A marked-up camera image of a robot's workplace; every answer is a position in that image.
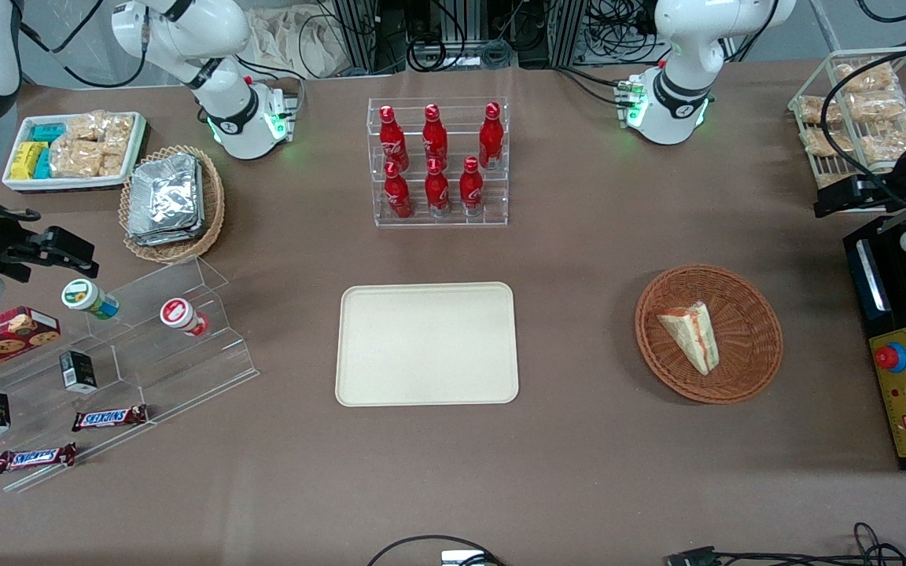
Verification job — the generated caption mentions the brown round wicker basket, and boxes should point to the brown round wicker basket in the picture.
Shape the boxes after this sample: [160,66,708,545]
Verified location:
[635,264,785,405]

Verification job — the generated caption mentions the black control box yellow panel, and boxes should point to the black control box yellow panel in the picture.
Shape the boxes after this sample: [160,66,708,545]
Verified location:
[843,211,906,473]

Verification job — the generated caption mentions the green lid yogurt cup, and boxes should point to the green lid yogurt cup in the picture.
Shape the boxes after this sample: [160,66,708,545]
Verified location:
[61,278,120,321]

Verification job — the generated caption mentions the aluminium frame post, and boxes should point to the aluminium frame post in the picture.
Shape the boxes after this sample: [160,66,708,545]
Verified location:
[333,0,380,73]
[546,0,588,68]

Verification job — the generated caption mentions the black tangled cables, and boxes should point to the black tangled cables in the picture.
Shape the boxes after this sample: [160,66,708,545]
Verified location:
[716,522,906,566]

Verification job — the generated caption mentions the white rectangular snack tray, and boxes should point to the white rectangular snack tray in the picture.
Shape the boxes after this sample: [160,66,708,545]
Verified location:
[2,111,148,193]

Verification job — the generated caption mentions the red lid yogurt cup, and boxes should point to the red lid yogurt cup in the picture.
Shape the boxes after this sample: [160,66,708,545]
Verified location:
[159,297,209,338]

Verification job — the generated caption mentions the beige cloth bag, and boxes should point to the beige cloth bag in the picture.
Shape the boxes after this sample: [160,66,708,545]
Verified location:
[246,6,348,80]

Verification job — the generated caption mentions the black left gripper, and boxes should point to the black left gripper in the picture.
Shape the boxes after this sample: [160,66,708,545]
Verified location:
[813,167,906,219]

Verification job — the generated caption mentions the Snickers chocolate bar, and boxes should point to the Snickers chocolate bar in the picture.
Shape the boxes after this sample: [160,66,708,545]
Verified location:
[71,404,149,433]
[0,443,78,475]

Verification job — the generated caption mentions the beige plastic tray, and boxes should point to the beige plastic tray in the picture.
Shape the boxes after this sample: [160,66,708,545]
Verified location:
[334,281,520,408]

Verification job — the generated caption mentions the black looped cable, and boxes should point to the black looped cable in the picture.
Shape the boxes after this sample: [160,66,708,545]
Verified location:
[366,535,506,566]

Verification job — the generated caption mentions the red cola bottle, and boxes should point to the red cola bottle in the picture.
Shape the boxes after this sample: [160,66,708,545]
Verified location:
[384,161,414,219]
[459,156,485,216]
[422,103,449,167]
[425,157,451,218]
[379,105,410,171]
[478,101,504,171]

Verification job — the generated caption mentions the triangular sandwich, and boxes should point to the triangular sandwich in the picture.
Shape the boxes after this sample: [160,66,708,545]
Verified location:
[657,300,718,377]

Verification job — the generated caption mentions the clear acrylic bottle rack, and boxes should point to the clear acrylic bottle rack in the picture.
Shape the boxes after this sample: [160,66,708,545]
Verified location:
[367,97,510,228]

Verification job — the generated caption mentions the light wicker basket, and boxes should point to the light wicker basket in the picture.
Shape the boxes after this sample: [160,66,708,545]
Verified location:
[118,145,227,264]

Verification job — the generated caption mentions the white wire rack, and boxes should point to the white wire rack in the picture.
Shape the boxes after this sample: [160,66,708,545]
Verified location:
[787,46,906,214]

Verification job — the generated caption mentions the black cable plug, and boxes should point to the black cable plug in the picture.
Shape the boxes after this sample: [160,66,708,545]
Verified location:
[665,546,718,566]

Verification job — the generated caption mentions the silver foil pack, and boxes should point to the silver foil pack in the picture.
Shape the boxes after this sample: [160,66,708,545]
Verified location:
[127,212,207,247]
[131,153,202,230]

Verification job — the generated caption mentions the clear acrylic stepped stand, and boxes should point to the clear acrylic stepped stand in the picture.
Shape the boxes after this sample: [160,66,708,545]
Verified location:
[0,255,260,494]

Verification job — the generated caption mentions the red emergency stop button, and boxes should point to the red emergency stop button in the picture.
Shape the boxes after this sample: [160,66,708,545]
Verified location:
[875,341,906,375]

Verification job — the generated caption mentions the yellow snack packet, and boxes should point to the yellow snack packet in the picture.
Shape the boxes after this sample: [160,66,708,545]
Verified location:
[10,141,50,181]

